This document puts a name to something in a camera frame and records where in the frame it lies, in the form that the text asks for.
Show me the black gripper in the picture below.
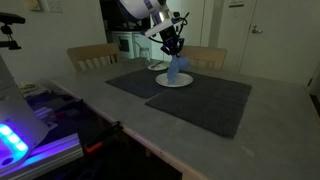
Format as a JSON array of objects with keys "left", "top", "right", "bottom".
[{"left": 160, "top": 28, "right": 185, "bottom": 57}]

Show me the blue towel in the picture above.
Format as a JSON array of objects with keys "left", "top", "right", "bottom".
[{"left": 165, "top": 54, "right": 192, "bottom": 85}]

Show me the robot base with lights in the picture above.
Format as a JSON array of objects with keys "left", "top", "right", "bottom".
[{"left": 0, "top": 54, "right": 51, "bottom": 168}]

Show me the small white plate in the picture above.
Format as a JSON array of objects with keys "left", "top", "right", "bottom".
[{"left": 147, "top": 61, "right": 169, "bottom": 72}]

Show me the large white plate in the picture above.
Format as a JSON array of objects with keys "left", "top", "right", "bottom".
[{"left": 155, "top": 72, "right": 194, "bottom": 89}]

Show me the metal fork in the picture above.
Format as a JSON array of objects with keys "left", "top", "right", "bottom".
[{"left": 150, "top": 60, "right": 165, "bottom": 70}]

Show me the clear drinking glass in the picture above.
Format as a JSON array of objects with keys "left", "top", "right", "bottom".
[{"left": 139, "top": 47, "right": 152, "bottom": 62}]

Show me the wooden chair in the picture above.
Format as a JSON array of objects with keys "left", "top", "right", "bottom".
[
  {"left": 66, "top": 43, "right": 121, "bottom": 73},
  {"left": 178, "top": 45, "right": 228, "bottom": 72}
]

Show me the white kitchen appliance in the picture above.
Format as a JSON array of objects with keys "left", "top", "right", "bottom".
[{"left": 111, "top": 30, "right": 148, "bottom": 61}]

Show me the dark woven placemat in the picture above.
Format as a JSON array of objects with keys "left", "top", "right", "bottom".
[
  {"left": 144, "top": 70, "right": 253, "bottom": 140},
  {"left": 105, "top": 67, "right": 188, "bottom": 100}
]

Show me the white door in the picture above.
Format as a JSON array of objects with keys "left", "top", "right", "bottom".
[{"left": 239, "top": 0, "right": 320, "bottom": 86}]

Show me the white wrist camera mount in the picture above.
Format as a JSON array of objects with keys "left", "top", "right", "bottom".
[{"left": 143, "top": 18, "right": 178, "bottom": 38}]

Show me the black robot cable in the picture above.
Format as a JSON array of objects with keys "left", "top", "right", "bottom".
[{"left": 148, "top": 11, "right": 191, "bottom": 44}]

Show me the white wall plate beside door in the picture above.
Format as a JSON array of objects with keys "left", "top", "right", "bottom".
[{"left": 228, "top": 0, "right": 245, "bottom": 8}]

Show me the metal door handle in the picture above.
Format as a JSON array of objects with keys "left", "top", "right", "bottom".
[{"left": 250, "top": 25, "right": 264, "bottom": 35}]

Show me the black clamp with red handle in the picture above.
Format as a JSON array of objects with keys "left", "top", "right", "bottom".
[{"left": 83, "top": 120, "right": 124, "bottom": 155}]

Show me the white double wall switch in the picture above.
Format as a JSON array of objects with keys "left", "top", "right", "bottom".
[{"left": 44, "top": 0, "right": 63, "bottom": 14}]

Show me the small wall thermostat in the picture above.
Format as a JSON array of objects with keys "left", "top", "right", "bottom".
[{"left": 25, "top": 0, "right": 42, "bottom": 12}]

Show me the aluminium base frame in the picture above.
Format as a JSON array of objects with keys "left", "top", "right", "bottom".
[{"left": 0, "top": 133, "right": 84, "bottom": 180}]

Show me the black camera on stand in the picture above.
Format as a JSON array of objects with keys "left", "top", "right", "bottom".
[{"left": 0, "top": 12, "right": 27, "bottom": 51}]

